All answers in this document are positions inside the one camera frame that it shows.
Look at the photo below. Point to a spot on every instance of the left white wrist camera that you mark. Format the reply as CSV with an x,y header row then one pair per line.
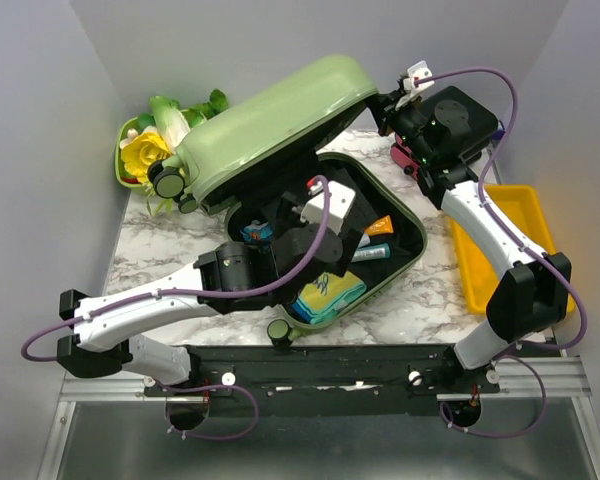
x,y
337,204

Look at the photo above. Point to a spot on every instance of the napa cabbage toy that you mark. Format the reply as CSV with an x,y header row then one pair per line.
x,y
169,120

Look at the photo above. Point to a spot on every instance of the celery stalk toy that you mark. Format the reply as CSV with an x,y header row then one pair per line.
x,y
156,205

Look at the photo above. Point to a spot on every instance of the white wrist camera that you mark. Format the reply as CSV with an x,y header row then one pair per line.
x,y
337,204
413,82

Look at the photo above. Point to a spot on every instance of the yellow blue towel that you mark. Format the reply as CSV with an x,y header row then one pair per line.
x,y
324,298

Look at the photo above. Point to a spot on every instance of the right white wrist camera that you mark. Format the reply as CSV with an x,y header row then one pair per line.
x,y
413,82

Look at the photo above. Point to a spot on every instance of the black stacked case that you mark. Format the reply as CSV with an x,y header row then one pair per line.
x,y
439,138

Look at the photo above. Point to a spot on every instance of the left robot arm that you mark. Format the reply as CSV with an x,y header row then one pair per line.
x,y
109,335

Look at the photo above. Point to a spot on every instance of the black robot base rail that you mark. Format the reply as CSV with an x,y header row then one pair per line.
x,y
320,381

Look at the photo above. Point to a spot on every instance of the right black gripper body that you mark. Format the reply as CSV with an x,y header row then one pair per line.
x,y
405,121

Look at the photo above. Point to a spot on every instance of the green leafy vegetable toy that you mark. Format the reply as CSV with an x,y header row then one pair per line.
x,y
202,112

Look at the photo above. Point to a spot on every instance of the blue patterned garment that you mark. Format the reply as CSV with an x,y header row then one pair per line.
x,y
257,232

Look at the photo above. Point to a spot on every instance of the green hard-shell suitcase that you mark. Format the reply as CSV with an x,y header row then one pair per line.
x,y
251,161

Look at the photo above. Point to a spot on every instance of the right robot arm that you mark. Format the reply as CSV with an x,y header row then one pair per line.
x,y
540,301

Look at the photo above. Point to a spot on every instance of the white lilac bottle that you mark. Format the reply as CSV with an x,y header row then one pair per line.
x,y
364,241

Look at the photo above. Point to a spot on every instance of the orange cream tube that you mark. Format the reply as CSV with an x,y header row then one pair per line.
x,y
382,226

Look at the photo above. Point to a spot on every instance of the teal spray bottle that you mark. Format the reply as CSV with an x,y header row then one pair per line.
x,y
372,252

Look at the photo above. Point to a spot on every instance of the yellow plastic tray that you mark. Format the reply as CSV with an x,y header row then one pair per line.
x,y
489,235

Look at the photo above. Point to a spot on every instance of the green vegetable basket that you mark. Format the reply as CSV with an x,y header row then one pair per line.
x,y
139,123

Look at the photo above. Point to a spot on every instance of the yellow cabbage toy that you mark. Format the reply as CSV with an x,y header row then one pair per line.
x,y
138,151

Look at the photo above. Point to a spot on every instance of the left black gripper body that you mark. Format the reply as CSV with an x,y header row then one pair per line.
x,y
349,244

